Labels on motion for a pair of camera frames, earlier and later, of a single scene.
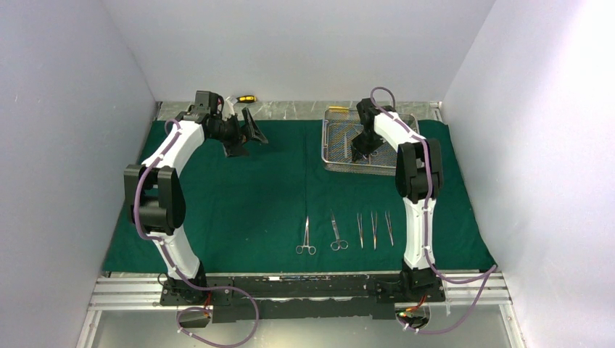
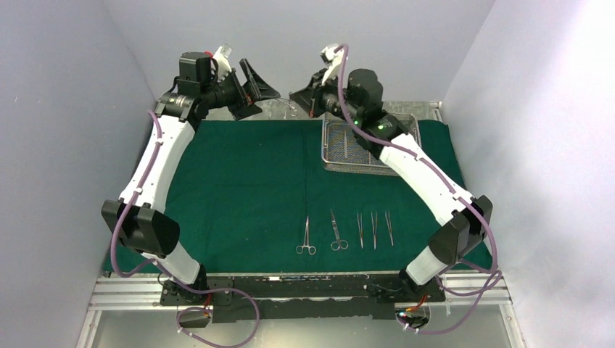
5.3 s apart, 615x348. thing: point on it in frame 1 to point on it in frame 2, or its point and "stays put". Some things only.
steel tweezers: (373, 228) stays put
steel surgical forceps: (312, 249) stays put
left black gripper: (241, 135) to (242, 96)
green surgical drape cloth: (278, 209) stays put
